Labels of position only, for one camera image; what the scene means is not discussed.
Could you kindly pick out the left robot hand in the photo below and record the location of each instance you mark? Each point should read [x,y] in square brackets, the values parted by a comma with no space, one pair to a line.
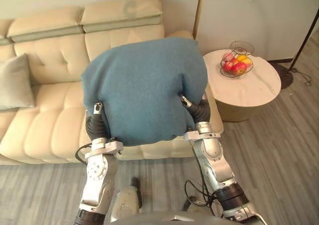
[96,127]

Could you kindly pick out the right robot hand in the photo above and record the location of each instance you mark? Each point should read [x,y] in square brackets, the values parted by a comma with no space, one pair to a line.
[203,111]

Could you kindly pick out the blue square cushion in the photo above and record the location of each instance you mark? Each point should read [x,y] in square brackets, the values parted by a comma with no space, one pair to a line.
[144,85]

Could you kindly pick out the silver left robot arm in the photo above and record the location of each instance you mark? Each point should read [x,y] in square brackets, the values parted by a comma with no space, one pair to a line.
[97,170]

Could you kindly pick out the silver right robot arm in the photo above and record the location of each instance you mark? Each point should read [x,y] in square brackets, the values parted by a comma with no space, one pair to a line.
[214,165]

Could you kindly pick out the cream leather sofa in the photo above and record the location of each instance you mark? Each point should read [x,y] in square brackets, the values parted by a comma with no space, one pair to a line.
[49,110]

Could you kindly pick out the round white side table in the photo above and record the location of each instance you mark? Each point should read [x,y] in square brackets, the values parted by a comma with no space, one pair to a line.
[249,90]

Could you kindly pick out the red apple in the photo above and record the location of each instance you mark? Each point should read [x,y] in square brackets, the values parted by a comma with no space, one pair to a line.
[239,68]
[227,66]

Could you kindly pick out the pink peach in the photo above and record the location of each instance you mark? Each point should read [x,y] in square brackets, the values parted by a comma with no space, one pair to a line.
[228,56]

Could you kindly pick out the orange fruit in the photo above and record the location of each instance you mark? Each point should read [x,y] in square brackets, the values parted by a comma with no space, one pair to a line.
[248,63]
[243,58]

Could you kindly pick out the dark left robot foot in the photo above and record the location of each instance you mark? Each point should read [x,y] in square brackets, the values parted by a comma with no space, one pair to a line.
[135,181]

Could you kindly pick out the black floor lamp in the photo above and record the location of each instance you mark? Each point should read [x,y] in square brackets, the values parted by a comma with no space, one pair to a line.
[286,79]

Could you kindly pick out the pale grey square cushion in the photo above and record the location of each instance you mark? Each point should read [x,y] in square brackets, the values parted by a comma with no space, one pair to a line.
[15,85]

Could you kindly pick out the golden vertical pole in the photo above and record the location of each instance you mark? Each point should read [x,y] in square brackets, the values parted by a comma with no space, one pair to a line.
[198,10]

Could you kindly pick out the grey robot torso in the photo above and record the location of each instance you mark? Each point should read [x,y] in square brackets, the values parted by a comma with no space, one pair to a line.
[154,218]

